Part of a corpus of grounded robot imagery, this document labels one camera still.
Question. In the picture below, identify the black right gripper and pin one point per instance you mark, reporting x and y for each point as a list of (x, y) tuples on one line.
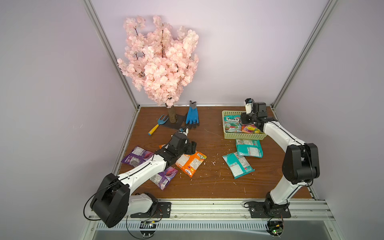
[(247, 119)]

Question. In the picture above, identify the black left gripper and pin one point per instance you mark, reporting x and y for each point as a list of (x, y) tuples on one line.
[(191, 147)]

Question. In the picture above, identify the teal candy bag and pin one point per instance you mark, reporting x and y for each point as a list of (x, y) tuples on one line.
[(232, 124), (249, 148), (238, 165)]

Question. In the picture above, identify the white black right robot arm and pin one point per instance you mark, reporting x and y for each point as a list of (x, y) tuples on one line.
[(300, 165)]

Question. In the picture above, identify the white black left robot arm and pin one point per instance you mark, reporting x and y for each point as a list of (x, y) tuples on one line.
[(114, 200)]

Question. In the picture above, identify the light green plastic basket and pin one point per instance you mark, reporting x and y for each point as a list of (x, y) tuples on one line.
[(257, 136)]

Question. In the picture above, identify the blue black garden glove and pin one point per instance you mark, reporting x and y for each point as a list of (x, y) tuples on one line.
[(192, 120)]

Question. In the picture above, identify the teal yellow garden fork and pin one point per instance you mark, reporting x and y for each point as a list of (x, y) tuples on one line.
[(161, 121)]

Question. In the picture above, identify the purple candy bag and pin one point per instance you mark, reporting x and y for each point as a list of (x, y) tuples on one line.
[(137, 156), (163, 179)]

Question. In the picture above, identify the pink blossom artificial tree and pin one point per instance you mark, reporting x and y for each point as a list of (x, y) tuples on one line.
[(158, 63)]

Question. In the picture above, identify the left green circuit board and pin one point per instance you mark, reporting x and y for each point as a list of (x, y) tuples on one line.
[(147, 229)]

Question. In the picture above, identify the green circuit board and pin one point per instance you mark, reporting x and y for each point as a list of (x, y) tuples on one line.
[(147, 229), (275, 228)]

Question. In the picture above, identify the right green circuit board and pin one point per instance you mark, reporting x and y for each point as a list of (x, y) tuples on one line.
[(275, 228)]

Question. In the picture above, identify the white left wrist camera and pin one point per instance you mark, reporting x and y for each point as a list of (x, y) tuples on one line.
[(184, 130)]

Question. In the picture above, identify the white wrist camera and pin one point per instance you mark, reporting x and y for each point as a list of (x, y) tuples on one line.
[(184, 130), (249, 102)]

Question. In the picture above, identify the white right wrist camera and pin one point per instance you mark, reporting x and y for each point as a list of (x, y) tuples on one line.
[(249, 102)]

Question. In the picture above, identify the aluminium mounting rail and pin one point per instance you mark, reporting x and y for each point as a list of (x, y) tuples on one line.
[(222, 215)]

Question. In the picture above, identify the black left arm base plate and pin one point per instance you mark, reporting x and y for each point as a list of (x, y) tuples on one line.
[(157, 210)]

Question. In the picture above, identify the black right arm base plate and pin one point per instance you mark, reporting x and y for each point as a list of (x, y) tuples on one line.
[(268, 210)]

